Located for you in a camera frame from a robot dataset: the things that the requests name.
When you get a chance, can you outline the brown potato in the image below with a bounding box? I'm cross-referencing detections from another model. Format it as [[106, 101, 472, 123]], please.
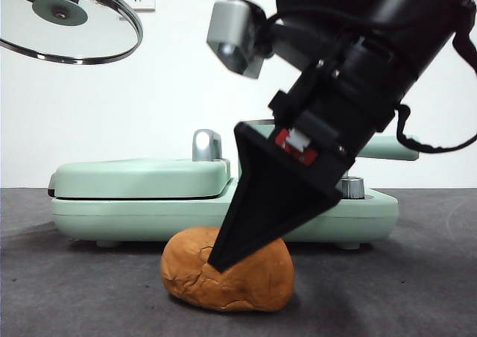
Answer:
[[159, 225, 295, 312]]

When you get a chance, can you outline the glass lid with green knob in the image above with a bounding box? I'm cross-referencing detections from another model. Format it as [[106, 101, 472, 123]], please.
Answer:
[[0, 0, 145, 66]]

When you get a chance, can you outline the silver control knob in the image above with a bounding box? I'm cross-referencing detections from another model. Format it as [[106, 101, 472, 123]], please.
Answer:
[[337, 177, 365, 200]]

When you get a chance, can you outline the mint green breakfast machine base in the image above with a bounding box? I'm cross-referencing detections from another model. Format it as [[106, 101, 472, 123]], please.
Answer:
[[50, 176, 399, 249]]

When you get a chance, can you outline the mint green griddle cover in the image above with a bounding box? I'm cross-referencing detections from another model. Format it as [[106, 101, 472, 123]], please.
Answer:
[[48, 157, 234, 200]]

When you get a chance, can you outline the mint green pot with handle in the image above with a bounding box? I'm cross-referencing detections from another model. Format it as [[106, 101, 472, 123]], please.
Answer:
[[244, 117, 419, 174]]

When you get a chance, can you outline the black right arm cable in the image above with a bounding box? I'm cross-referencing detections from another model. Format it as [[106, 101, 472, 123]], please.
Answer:
[[394, 104, 477, 154]]

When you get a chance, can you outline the chrome griddle cover handle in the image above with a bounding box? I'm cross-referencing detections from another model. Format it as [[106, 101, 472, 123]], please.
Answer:
[[191, 128, 224, 163]]

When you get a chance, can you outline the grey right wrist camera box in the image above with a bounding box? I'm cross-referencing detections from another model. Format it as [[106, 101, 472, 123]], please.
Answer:
[[206, 0, 268, 80]]

